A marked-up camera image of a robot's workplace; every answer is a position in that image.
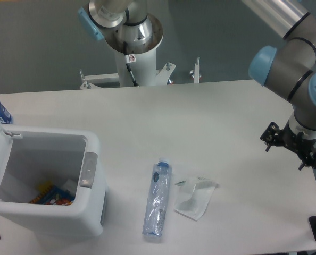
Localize crumpled white paper wrapper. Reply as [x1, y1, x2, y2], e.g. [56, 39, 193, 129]
[174, 176, 219, 221]

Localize white paper in bin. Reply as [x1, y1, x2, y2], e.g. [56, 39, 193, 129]
[61, 179, 78, 196]

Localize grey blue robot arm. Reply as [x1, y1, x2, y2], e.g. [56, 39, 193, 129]
[78, 1, 316, 169]

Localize grey trash can push button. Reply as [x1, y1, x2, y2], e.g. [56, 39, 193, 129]
[79, 152, 98, 189]

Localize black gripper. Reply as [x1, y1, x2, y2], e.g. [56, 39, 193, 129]
[260, 122, 316, 170]

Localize white bracket with bolt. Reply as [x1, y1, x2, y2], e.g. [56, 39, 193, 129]
[189, 57, 202, 83]

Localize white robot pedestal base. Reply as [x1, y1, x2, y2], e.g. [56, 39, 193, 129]
[79, 13, 177, 90]

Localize colourful snack wrapper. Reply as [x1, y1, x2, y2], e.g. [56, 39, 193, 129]
[29, 181, 75, 206]

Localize black cable on pedestal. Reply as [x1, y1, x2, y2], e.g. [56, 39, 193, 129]
[122, 40, 139, 87]

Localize empty clear plastic bottle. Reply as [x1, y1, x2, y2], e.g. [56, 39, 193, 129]
[142, 157, 172, 243]

